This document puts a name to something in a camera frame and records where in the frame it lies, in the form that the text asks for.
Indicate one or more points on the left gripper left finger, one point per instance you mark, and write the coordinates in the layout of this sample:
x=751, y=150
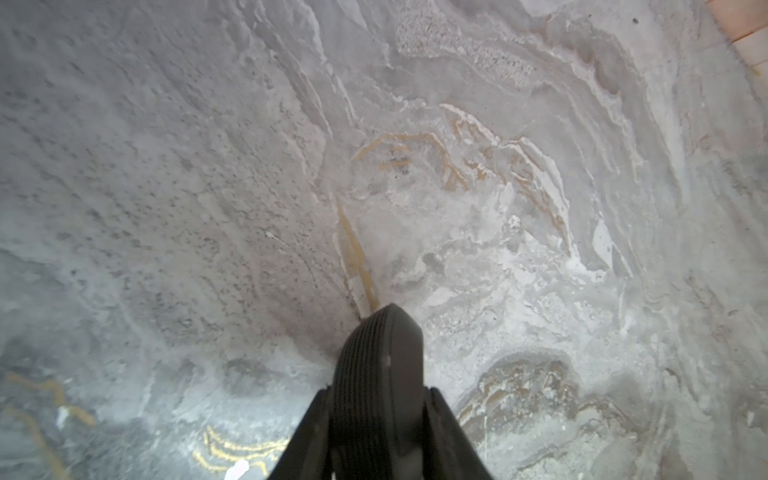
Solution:
x=307, y=456

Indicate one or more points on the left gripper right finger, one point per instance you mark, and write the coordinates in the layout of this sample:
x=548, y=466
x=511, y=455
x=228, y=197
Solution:
x=448, y=454

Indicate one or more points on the black mouse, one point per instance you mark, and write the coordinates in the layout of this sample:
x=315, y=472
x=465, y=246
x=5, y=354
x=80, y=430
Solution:
x=376, y=419

